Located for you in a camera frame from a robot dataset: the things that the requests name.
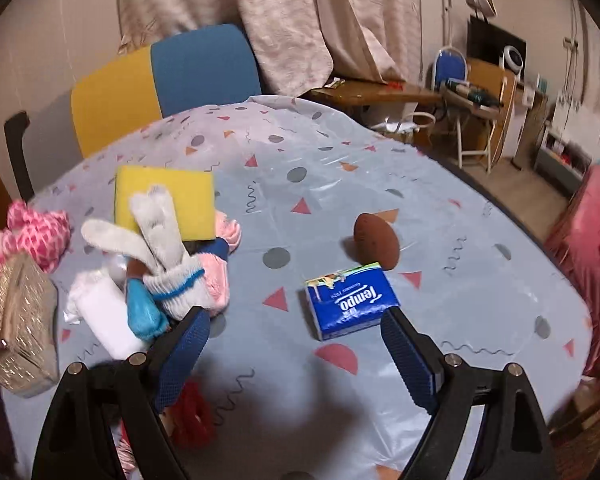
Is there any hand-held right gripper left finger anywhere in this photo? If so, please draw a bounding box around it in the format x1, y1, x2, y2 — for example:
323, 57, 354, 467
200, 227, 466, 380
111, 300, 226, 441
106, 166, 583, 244
30, 305, 212, 480

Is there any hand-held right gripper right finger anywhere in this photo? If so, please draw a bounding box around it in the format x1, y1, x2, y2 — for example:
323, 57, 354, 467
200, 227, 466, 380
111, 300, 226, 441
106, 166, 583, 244
380, 307, 563, 480

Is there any red cloth item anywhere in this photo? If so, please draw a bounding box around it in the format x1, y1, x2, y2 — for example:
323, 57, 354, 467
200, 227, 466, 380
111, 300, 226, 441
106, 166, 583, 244
167, 380, 213, 448

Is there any blue tissue pack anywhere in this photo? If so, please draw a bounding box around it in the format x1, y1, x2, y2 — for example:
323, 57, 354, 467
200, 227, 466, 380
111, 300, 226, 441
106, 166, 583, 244
305, 262, 401, 342

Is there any gold woven basket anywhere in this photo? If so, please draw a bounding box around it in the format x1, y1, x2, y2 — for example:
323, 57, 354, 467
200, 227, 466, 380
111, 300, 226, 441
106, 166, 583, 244
0, 252, 61, 400

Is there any light blue sock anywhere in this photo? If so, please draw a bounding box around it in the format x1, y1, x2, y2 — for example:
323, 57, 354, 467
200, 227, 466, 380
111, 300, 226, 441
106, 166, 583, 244
125, 277, 168, 339

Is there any grey white sock pair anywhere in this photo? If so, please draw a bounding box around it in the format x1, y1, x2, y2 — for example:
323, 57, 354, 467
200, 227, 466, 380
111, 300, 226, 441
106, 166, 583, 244
81, 185, 216, 321

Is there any pink sock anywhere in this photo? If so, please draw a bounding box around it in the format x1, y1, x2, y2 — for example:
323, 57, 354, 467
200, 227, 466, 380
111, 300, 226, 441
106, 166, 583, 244
200, 210, 242, 316

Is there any white foam block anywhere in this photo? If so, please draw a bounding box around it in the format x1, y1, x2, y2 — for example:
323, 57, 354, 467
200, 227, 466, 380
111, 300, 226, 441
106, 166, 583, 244
70, 270, 151, 361

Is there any navy sock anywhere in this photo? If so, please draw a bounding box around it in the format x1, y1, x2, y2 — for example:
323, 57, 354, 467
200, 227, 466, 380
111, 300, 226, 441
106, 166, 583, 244
200, 239, 230, 261

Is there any pink patterned cloth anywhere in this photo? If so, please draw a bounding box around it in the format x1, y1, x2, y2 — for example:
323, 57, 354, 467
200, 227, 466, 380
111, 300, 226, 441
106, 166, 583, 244
114, 425, 137, 477

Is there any brown egg-shaped sponge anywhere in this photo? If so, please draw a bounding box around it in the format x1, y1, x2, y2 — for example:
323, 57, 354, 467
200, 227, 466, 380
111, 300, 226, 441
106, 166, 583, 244
354, 213, 400, 271

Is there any yellow sponge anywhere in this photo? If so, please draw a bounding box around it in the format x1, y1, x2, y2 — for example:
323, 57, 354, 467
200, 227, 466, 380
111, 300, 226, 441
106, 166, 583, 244
115, 165, 217, 242

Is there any pink spotted plush toy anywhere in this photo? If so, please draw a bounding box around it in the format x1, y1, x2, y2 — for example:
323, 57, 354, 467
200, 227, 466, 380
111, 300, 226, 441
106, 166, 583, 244
0, 200, 72, 273

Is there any white plastic bag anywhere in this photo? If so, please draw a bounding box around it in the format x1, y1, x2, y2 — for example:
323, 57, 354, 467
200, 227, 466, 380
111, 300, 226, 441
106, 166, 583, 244
377, 112, 436, 137

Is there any wooden cabinet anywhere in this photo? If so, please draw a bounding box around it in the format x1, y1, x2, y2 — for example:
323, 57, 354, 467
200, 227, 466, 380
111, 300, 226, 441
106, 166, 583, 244
467, 57, 518, 161

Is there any white storage rack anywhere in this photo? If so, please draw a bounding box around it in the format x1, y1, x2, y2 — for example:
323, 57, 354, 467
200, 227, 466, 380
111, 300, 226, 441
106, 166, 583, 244
532, 90, 600, 191

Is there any wooden side table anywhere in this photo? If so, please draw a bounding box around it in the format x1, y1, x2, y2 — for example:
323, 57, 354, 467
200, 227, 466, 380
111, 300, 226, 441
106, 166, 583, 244
300, 80, 443, 108

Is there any yellow and blue chair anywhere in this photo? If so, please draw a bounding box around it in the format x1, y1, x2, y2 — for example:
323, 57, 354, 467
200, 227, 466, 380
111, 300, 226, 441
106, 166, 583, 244
4, 24, 263, 201

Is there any blue folding chair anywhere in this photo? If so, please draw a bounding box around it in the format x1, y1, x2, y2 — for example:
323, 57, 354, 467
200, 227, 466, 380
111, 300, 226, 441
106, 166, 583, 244
432, 46, 503, 173

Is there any small white fan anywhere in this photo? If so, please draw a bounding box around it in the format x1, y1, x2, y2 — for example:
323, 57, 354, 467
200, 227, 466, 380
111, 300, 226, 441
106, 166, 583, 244
500, 45, 526, 73

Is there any black monitor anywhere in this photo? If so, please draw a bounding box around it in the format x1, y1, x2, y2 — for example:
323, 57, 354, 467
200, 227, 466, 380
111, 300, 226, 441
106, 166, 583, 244
467, 16, 527, 68

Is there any pale patterned curtain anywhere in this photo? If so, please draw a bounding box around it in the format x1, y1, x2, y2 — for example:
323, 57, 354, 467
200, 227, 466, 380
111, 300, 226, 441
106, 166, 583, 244
116, 0, 423, 98

